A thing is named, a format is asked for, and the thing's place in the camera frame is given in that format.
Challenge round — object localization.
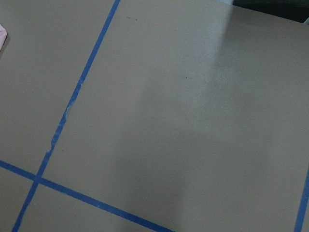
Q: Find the pink snoopy t-shirt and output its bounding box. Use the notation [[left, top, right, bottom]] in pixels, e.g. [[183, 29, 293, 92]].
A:
[[0, 25, 7, 50]]

